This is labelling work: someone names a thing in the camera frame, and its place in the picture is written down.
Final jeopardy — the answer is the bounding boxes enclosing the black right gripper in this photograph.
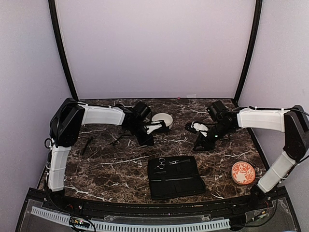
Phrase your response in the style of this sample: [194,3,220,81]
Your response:
[193,122,233,151]

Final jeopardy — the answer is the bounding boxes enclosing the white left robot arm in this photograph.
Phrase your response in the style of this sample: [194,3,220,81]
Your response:
[46,98,154,211]

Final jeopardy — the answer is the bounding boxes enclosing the black zippered tool case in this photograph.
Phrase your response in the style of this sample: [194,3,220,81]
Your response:
[147,156,206,200]

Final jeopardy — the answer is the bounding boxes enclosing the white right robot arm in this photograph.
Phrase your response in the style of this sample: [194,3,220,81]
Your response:
[186,102,309,210]

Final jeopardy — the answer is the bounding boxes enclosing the black front rail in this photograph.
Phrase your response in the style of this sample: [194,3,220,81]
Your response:
[20,187,294,219]

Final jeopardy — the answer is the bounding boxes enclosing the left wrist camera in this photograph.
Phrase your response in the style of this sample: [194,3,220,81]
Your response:
[144,120,166,134]

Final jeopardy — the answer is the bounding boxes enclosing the white slotted cable duct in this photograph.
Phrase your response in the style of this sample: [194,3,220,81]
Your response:
[30,206,230,232]

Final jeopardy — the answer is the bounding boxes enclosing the black left corner post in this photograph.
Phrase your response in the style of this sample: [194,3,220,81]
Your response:
[48,0,79,101]

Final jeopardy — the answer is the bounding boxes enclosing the silver thinning shears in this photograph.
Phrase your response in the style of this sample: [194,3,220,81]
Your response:
[169,159,191,165]

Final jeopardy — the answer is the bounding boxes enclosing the black corner post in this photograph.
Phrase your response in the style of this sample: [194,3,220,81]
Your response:
[48,0,79,101]
[233,0,263,105]

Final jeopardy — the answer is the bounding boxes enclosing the black right corner post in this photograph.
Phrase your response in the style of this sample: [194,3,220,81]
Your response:
[233,0,263,105]

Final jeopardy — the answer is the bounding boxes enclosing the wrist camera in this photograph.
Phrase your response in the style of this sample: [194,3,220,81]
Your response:
[144,120,166,134]
[185,121,209,137]

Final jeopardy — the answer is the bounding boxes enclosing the black comb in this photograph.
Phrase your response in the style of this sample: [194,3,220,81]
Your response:
[81,137,93,156]

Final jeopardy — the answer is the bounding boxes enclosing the orange patterned round dish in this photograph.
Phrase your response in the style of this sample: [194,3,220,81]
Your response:
[231,161,255,185]

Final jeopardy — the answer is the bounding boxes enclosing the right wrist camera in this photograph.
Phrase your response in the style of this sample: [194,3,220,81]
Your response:
[185,121,209,137]

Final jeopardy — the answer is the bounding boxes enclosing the black hair clip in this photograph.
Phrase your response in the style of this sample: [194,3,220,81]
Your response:
[109,134,129,147]

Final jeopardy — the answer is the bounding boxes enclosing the white and navy bowl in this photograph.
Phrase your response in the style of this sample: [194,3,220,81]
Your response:
[152,113,173,133]

